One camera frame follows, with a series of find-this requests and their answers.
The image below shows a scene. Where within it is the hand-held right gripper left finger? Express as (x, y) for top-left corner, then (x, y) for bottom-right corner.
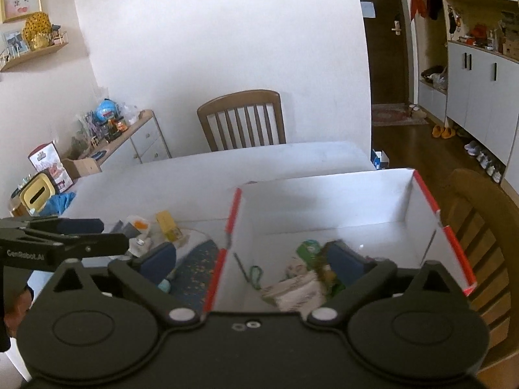
(48, 242), (200, 325)

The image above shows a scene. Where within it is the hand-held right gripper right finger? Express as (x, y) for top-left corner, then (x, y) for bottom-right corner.
(307, 240), (464, 325)

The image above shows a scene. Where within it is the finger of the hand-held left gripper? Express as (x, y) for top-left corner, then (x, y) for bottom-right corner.
(0, 216), (105, 236)
(60, 232), (131, 259)

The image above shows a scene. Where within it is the yellow rectangular box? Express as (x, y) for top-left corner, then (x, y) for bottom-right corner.
(156, 210), (184, 244)

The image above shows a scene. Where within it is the green white packet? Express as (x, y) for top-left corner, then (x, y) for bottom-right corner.
(296, 239), (326, 269)

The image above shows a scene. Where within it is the white printed plastic bag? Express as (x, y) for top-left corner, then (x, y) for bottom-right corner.
(123, 215), (154, 257)

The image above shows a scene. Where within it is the beige patterned pouch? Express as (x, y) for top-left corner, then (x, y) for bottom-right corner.
(260, 263), (330, 311)

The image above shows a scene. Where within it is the white cardboard box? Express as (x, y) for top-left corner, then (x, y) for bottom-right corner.
(200, 168), (478, 313)

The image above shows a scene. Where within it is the green cord bundle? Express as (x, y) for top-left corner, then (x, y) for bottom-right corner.
(234, 252), (263, 291)

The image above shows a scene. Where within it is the person's left hand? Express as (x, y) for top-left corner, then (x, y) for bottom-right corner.
(4, 283), (34, 334)

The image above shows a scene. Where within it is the blue cloth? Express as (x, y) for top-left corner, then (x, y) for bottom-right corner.
(40, 192), (77, 217)

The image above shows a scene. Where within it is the dark blue placemat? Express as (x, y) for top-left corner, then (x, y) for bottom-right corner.
(161, 239), (222, 317)

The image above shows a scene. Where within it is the yellow tissue box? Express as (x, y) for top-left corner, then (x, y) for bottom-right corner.
(19, 172), (56, 216)

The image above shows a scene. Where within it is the brown cardboard box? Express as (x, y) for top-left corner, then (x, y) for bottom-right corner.
(60, 157), (103, 180)

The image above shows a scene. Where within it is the red white carton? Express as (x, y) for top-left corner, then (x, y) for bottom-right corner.
(28, 141), (74, 192)

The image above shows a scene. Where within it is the white wooden sideboard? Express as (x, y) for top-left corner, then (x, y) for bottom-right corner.
(60, 109), (172, 171)

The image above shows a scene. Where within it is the blue white box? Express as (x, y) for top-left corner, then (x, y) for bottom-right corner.
(370, 149), (390, 170)

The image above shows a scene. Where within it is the blue globe toy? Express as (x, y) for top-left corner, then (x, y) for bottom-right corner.
(93, 99), (121, 123)

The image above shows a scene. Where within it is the brown wooden chair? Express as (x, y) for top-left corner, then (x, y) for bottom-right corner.
(197, 89), (287, 153)
(443, 169), (516, 370)

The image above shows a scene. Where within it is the patterned rug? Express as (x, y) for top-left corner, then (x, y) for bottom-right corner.
(370, 103), (429, 127)

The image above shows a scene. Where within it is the row of white shoes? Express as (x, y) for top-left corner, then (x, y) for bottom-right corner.
(463, 139), (506, 184)

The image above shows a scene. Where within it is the yellow flower ornament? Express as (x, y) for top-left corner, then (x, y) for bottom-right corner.
(22, 12), (54, 50)

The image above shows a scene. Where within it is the dark door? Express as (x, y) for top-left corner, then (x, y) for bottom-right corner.
(357, 0), (419, 106)

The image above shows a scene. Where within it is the wooden toy box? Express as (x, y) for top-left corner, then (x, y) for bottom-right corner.
(502, 28), (519, 56)

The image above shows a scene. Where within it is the wooden wall shelf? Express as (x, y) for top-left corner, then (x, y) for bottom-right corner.
(0, 29), (68, 73)

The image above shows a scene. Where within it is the small photo frame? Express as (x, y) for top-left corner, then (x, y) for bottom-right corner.
(3, 30), (31, 56)

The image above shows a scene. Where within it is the white wall cabinet unit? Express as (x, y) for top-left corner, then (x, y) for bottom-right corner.
(417, 0), (519, 196)

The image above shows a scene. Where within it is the framed wall picture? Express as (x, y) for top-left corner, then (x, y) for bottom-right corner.
(0, 0), (43, 24)

